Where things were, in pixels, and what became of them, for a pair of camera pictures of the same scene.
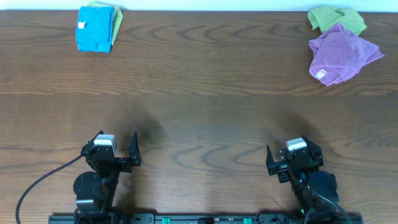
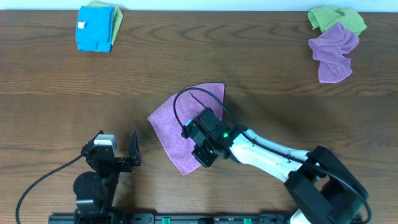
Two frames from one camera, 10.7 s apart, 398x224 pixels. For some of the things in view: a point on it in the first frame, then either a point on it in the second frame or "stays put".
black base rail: (205, 219) stays put
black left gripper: (112, 159) stays put
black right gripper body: (294, 160) to (203, 154)
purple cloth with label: (337, 55) to (189, 105)
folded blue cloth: (94, 28) stays put
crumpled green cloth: (324, 17) stays put
